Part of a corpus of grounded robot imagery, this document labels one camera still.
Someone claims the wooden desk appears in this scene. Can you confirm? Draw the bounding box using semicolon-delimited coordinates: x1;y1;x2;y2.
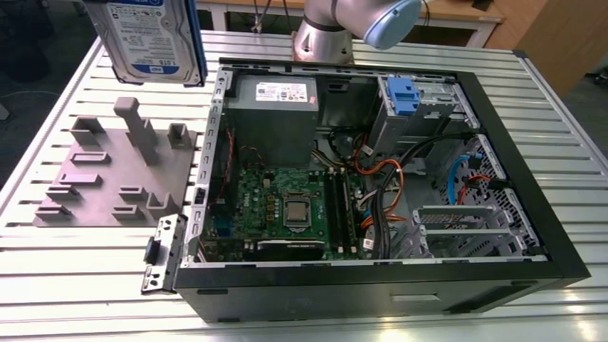
193;0;505;49

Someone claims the thick black cable pair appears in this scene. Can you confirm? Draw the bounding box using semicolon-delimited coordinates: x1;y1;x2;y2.
369;130;476;259

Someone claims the metal disk bay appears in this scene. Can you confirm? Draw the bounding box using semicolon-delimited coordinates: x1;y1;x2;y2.
410;204;545;259

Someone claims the multicoloured PSU wire bundle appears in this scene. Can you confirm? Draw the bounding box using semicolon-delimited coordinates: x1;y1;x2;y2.
310;130;409;236

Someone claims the orange red power wire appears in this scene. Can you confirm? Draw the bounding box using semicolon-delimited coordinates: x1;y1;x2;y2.
464;174;512;192

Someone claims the green motherboard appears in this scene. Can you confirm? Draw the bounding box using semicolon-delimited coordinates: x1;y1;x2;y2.
201;167;369;263

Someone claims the CPU socket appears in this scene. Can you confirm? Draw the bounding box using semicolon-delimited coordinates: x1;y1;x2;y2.
280;190;318;234

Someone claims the grey power supply unit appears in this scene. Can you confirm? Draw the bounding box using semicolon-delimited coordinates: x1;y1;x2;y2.
222;74;320;170

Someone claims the grey parts rack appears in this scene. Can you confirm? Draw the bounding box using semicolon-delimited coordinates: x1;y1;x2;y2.
30;96;198;229

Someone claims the blue data wire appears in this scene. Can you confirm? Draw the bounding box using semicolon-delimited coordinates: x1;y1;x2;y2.
445;152;484;207

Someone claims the RAM stick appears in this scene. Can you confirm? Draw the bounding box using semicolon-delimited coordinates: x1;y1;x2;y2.
337;167;360;256

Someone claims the black PC case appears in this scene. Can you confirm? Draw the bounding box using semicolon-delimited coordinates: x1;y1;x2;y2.
173;56;593;323

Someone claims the black graphics card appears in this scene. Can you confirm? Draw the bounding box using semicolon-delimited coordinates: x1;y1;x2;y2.
241;237;329;264

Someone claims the blue drive cage latch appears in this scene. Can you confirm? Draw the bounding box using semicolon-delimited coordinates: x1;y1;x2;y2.
386;76;421;117

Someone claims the wooden cabinet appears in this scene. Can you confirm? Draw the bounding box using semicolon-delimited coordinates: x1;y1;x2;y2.
514;0;608;97

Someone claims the silver CPU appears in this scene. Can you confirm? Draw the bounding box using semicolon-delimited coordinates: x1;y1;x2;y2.
284;201;312;222

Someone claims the hard disk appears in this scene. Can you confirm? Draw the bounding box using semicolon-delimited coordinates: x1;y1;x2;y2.
82;0;209;88

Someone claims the metal drive cage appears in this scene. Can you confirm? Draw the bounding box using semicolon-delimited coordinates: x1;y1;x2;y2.
369;74;478;161

